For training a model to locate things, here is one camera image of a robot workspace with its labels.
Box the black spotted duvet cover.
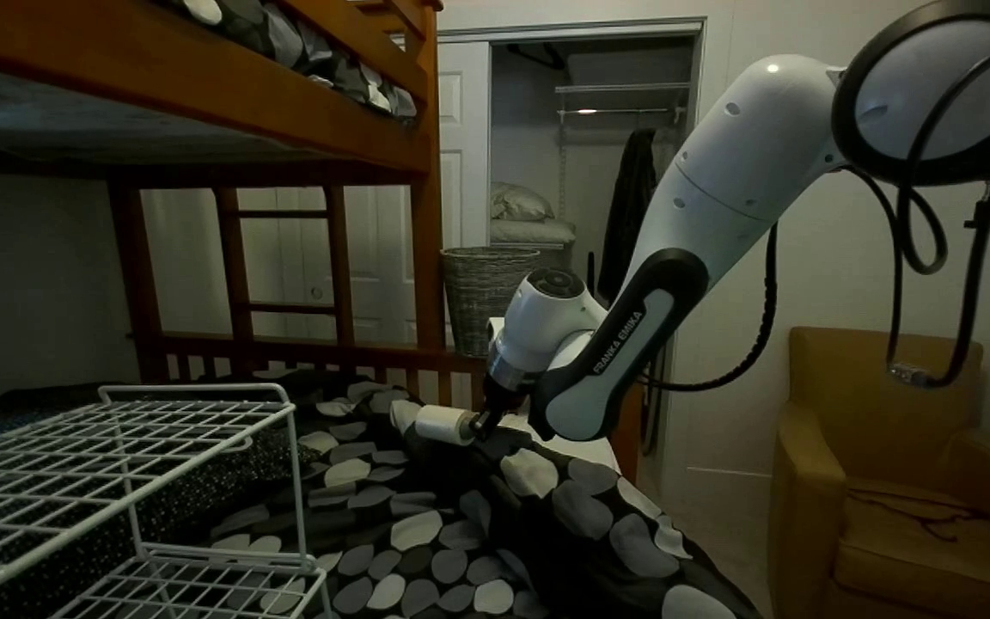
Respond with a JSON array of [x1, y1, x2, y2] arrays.
[[0, 364, 756, 619]]

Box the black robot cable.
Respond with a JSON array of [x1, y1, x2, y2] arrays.
[[647, 20, 990, 396]]

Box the white wire rack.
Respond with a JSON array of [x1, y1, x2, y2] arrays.
[[0, 378, 332, 619]]

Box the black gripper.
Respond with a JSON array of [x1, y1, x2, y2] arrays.
[[466, 372, 540, 446]]

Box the white closet door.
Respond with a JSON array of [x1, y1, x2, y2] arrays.
[[436, 38, 495, 255]]

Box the white bed sheet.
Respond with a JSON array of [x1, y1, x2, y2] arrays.
[[479, 423, 624, 474]]

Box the dark hanging garment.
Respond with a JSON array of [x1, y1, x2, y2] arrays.
[[595, 123, 664, 302]]

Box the wooden bunk bed frame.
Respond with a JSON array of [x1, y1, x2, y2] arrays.
[[0, 0, 654, 484]]

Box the woven laundry basket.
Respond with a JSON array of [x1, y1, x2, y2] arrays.
[[441, 244, 575, 357]]

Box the white folded pillows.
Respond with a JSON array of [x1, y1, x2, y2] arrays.
[[488, 184, 578, 248]]

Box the spotted duvet on bunk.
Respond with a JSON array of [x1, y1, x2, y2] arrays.
[[180, 0, 418, 123]]

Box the yellow armchair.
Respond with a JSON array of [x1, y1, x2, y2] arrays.
[[765, 325, 990, 619]]

